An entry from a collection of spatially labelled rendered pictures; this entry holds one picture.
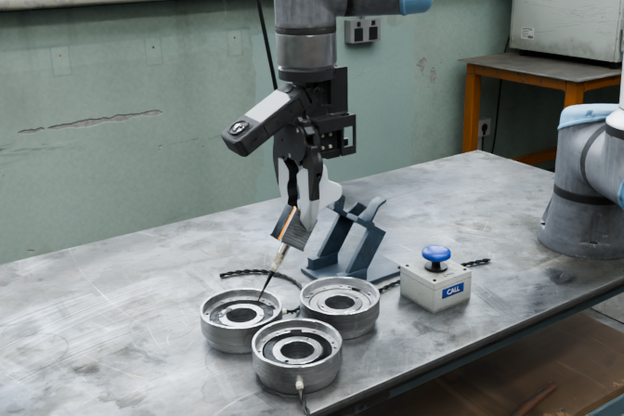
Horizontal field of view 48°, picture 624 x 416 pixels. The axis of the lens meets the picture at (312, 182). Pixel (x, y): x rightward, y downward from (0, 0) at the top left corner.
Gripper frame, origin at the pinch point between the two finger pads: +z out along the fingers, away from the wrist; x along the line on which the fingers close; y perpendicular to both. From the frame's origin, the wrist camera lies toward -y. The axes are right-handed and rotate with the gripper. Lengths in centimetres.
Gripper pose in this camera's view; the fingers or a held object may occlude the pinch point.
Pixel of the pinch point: (297, 219)
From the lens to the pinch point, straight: 93.1
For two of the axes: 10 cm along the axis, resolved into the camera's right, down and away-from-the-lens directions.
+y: 8.2, -2.0, 5.3
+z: 0.2, 9.5, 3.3
